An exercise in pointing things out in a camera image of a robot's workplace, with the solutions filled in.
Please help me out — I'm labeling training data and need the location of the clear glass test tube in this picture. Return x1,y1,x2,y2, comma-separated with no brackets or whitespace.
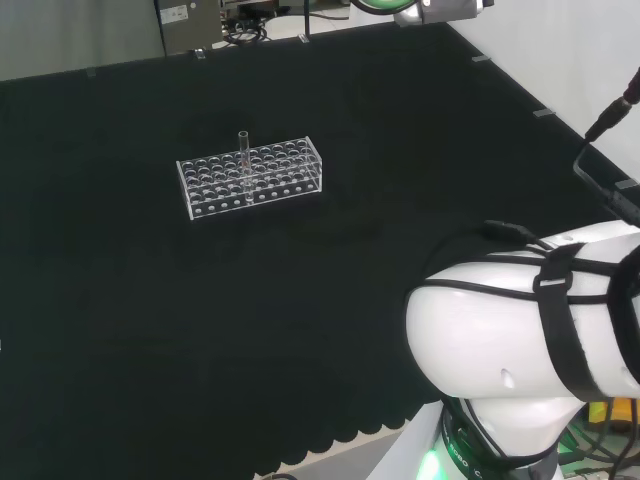
237,130,254,207

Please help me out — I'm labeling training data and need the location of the clear acrylic test tube rack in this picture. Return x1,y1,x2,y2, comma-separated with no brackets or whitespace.
175,135,323,222

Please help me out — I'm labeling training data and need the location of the black bench cloth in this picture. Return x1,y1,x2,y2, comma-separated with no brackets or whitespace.
0,22,640,480

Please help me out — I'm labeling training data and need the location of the yellow stop button box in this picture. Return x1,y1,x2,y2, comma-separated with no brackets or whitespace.
585,398,640,432

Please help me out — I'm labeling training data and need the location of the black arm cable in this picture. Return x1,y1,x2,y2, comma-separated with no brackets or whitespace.
422,219,556,281

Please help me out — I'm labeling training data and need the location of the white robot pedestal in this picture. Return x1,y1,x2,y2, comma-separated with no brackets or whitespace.
368,398,451,480

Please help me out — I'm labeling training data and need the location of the black background cable bundle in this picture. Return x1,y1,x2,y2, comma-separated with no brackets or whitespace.
222,17,274,49

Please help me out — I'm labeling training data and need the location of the green cable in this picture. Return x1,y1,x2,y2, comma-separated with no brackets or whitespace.
349,0,419,15

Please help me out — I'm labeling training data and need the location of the black plug with cable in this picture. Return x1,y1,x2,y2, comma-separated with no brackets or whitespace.
583,64,640,143

